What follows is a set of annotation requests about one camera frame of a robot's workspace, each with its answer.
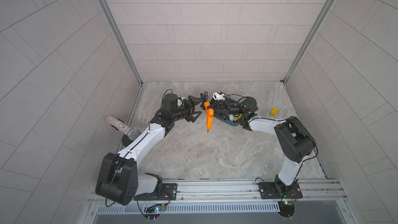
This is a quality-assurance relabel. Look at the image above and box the teal plastic storage box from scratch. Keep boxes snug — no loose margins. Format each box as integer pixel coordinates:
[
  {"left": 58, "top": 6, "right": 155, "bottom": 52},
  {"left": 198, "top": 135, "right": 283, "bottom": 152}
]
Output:
[{"left": 209, "top": 96, "right": 251, "bottom": 128}]

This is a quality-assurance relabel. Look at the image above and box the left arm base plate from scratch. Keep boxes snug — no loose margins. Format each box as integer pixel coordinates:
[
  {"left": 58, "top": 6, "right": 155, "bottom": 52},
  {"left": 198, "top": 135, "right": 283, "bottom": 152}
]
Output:
[{"left": 134, "top": 184, "right": 178, "bottom": 201}]

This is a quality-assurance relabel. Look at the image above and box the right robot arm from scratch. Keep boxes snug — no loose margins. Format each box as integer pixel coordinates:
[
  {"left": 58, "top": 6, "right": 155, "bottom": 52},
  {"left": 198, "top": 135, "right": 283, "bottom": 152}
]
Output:
[{"left": 204, "top": 97, "right": 317, "bottom": 195}]

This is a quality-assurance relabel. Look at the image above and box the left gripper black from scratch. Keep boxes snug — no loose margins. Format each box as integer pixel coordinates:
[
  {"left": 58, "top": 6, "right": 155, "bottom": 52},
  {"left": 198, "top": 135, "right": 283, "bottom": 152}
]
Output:
[{"left": 169, "top": 96, "right": 203, "bottom": 123}]

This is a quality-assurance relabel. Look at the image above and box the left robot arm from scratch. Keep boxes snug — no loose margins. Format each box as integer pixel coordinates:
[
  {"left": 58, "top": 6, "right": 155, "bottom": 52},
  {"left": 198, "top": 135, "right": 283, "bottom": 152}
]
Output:
[{"left": 95, "top": 93, "right": 207, "bottom": 206}]

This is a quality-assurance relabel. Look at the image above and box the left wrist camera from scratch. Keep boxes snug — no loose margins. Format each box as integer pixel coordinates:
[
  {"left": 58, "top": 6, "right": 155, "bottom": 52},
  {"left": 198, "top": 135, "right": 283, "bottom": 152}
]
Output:
[{"left": 161, "top": 93, "right": 182, "bottom": 113}]

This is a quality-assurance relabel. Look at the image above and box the orange hot glue gun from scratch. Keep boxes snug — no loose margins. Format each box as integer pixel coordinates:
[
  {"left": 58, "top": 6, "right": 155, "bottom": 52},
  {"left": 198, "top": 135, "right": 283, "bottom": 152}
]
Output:
[{"left": 200, "top": 91, "right": 214, "bottom": 133}]

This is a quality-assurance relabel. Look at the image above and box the small yellow block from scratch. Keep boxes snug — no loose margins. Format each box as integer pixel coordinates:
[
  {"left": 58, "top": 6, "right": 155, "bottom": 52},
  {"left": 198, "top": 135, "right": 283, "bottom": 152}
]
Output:
[{"left": 270, "top": 107, "right": 278, "bottom": 116}]

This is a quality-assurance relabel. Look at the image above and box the circuit board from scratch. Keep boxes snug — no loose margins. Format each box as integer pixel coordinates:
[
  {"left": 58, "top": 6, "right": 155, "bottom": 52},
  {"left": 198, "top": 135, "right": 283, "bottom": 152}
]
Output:
[
  {"left": 145, "top": 204, "right": 166, "bottom": 222},
  {"left": 278, "top": 201, "right": 295, "bottom": 219}
]

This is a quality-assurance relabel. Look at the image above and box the left circuit board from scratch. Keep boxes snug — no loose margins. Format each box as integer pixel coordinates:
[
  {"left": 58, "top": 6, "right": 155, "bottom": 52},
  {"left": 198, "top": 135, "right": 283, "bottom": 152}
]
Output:
[{"left": 145, "top": 204, "right": 166, "bottom": 222}]

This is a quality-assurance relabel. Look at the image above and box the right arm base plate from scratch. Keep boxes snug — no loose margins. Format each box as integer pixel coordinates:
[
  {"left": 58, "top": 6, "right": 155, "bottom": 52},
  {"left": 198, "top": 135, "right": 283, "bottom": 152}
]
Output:
[{"left": 257, "top": 181, "right": 303, "bottom": 200}]

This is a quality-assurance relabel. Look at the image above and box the yellow hot glue gun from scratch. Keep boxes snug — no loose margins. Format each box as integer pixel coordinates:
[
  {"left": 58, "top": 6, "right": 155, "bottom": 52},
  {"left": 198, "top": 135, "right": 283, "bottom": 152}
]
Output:
[{"left": 234, "top": 114, "right": 243, "bottom": 121}]

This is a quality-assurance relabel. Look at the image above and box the aluminium mounting rail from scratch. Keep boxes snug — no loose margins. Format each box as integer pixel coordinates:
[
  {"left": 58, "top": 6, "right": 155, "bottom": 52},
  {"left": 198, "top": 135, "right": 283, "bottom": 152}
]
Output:
[{"left": 88, "top": 178, "right": 347, "bottom": 205}]

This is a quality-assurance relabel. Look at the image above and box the right circuit board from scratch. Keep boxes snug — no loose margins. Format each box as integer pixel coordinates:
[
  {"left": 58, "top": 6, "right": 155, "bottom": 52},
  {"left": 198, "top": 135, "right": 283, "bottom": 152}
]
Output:
[{"left": 278, "top": 201, "right": 295, "bottom": 219}]

